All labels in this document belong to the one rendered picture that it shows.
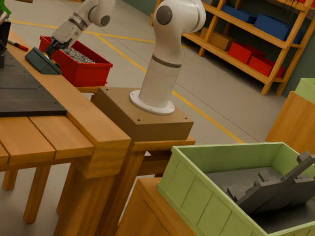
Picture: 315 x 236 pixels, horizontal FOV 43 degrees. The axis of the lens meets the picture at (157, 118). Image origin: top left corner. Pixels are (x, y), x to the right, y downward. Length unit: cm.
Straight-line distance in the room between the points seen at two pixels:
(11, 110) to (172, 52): 60
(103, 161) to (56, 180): 130
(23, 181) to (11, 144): 138
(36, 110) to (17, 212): 106
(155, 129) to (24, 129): 48
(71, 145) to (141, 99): 43
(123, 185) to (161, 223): 33
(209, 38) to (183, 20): 580
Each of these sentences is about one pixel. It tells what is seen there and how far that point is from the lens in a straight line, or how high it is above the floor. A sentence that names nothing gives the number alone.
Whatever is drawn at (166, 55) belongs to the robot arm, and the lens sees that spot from 150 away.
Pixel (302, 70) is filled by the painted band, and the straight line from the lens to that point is 684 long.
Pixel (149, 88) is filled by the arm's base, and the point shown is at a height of 101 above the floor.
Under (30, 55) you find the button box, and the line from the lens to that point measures 175.
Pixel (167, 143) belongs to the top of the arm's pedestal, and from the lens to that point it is 156.
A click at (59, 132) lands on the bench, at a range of 131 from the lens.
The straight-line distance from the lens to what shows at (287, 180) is 120.
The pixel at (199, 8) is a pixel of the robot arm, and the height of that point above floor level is 134.
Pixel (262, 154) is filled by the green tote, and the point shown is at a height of 91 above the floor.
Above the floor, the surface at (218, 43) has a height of 34.
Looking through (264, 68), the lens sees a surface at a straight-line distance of 652.
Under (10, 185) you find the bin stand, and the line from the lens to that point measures 245.
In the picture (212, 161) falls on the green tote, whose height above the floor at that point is 89.
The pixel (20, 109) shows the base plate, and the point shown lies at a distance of 134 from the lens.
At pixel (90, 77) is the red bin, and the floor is 85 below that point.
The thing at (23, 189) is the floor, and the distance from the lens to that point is 250.
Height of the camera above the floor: 150
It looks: 22 degrees down
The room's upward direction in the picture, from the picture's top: 21 degrees clockwise
